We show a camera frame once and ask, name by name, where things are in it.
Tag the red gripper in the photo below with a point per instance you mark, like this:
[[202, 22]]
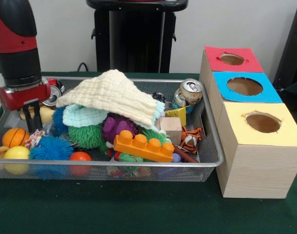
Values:
[[24, 96]]

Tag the mint knitted cloth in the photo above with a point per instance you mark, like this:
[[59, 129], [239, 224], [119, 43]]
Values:
[[82, 115]]

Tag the cream knitted cloth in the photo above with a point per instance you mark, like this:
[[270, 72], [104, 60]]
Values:
[[109, 97]]

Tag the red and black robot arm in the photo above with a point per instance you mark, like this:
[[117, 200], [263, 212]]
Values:
[[16, 48]]

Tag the silver mesh bin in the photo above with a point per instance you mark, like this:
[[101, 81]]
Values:
[[187, 174]]

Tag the wooden box with three holes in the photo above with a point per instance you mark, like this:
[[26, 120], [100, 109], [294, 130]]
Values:
[[260, 170]]

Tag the orange toy basketball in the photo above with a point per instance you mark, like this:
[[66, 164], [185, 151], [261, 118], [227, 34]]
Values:
[[15, 137]]

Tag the crushed red drink can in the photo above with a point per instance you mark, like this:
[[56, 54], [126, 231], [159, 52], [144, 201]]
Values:
[[56, 93]]

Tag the blue spiky rubber ball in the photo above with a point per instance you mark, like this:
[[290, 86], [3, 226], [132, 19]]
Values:
[[52, 149]]

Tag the green spiky rubber ball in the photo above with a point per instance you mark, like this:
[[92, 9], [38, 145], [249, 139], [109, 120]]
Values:
[[86, 136]]

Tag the purple spiky rubber toy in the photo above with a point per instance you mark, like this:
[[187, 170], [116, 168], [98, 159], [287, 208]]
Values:
[[115, 128]]

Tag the orange toy building block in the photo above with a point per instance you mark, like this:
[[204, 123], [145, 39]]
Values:
[[143, 147]]

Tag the dark green table cloth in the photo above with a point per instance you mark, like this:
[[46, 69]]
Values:
[[114, 207]]

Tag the tiger striped plush toy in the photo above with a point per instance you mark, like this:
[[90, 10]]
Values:
[[191, 141]]

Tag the black upright panel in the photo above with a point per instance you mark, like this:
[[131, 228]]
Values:
[[294, 48]]

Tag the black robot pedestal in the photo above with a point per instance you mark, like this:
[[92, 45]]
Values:
[[138, 36]]

